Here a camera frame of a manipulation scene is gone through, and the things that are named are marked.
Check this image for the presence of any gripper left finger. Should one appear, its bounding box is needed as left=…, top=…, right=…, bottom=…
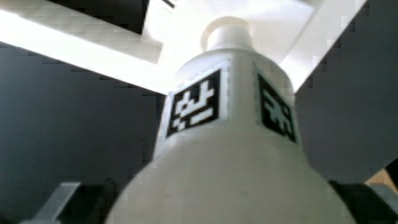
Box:
left=19, top=179, right=117, bottom=224

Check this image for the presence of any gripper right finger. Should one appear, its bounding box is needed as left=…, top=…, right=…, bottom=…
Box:
left=328, top=181, right=398, bottom=224

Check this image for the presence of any white lamp bulb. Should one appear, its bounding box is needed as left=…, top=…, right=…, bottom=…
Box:
left=105, top=17, right=355, bottom=224

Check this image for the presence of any white lamp base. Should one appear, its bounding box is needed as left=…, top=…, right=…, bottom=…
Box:
left=0, top=0, right=368, bottom=93

